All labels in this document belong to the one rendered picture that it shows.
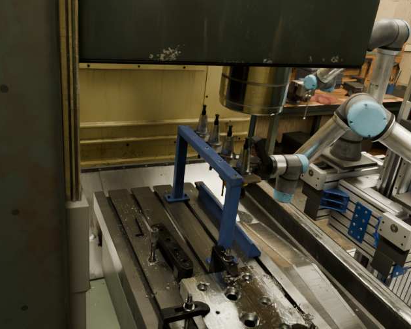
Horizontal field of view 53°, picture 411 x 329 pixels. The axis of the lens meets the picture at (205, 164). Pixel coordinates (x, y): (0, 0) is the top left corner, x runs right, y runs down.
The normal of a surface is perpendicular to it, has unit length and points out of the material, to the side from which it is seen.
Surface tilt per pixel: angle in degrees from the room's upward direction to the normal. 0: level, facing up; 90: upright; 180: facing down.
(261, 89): 90
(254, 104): 90
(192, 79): 90
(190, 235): 0
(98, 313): 0
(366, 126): 86
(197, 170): 24
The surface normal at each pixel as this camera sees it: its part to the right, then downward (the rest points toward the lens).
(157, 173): 0.27, -0.65
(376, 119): -0.29, 0.31
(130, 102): 0.40, 0.42
